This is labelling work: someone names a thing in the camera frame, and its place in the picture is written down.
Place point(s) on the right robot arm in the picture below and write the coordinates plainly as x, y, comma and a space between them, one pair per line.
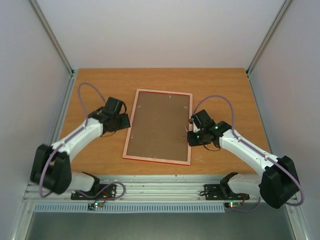
276, 179

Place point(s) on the red picture frame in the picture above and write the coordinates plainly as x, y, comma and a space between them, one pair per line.
130, 145

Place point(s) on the left aluminium corner post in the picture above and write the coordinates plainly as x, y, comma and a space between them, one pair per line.
44, 22

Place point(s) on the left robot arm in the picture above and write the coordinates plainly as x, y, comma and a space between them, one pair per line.
51, 167

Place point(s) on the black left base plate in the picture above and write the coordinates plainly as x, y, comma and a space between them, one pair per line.
100, 192

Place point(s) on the right aluminium corner post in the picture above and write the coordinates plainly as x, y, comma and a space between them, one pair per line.
269, 34

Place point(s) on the aluminium front rail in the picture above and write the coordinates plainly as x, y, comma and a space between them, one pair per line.
143, 188

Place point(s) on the brown frame backing board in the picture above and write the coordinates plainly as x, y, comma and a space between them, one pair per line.
157, 125

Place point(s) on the left controller board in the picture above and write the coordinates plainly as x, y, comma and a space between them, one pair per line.
95, 205

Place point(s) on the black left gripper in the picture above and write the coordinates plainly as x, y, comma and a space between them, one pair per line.
122, 121

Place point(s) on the aluminium corner post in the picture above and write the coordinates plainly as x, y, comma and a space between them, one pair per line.
269, 34
44, 22

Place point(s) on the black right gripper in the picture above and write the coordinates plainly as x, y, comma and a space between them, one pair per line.
194, 139

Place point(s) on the slotted grey cable duct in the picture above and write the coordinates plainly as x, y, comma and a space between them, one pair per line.
129, 208

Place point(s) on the right controller board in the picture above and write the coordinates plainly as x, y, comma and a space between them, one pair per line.
232, 205

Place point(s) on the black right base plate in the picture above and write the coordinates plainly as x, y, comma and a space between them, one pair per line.
214, 192

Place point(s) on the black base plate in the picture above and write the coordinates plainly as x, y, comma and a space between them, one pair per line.
214, 192
100, 192

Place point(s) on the controller board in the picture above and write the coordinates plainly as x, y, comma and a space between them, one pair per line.
232, 205
95, 205

